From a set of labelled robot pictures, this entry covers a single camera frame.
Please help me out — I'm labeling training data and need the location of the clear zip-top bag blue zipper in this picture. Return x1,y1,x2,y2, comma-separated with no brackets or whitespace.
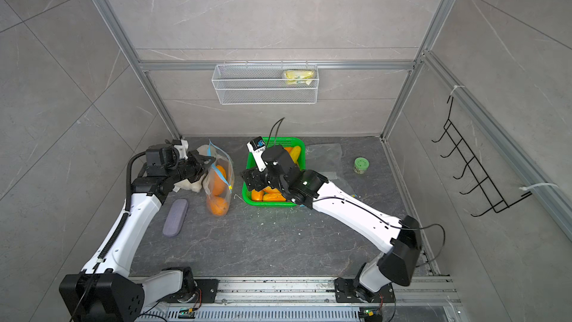
198,141,235,216

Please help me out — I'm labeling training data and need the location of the orange mango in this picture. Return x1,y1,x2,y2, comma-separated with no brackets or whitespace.
207,196,229,216
208,165,228,196

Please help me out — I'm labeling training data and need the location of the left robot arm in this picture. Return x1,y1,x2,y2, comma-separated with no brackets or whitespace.
59,140,215,321

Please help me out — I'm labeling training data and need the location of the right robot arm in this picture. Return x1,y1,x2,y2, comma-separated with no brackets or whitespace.
241,168,422,295

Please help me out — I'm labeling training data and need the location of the spare clear plastic bag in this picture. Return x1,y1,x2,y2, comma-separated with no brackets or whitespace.
305,143,352,192

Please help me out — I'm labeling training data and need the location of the white plush toy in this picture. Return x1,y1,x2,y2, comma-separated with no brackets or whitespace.
173,178,203,193

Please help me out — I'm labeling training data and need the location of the green plastic basket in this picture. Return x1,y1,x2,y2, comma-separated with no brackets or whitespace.
262,144,305,205

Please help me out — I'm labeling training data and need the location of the purple glasses case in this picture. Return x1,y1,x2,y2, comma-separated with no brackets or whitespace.
162,199,189,238

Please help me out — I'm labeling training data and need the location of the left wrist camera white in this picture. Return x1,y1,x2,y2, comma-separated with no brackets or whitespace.
172,140,189,160

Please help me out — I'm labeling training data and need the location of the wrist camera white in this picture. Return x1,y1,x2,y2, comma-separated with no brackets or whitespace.
247,137,267,172
172,140,189,160

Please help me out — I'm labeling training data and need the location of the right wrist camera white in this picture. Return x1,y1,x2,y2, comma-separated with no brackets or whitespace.
247,137,267,172

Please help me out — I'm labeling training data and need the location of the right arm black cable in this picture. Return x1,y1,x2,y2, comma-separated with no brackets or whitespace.
265,117,447,269

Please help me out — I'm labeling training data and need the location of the white wire wall basket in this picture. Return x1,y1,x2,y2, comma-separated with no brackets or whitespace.
212,64,320,105

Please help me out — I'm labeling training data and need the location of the yellow packet in wire basket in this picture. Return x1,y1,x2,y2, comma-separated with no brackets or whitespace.
282,69,316,86

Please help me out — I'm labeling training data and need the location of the metal base rail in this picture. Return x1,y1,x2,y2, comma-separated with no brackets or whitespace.
137,276,468,321

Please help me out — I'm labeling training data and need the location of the black wall hook rack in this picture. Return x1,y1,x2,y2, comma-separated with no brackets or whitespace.
431,95,533,218

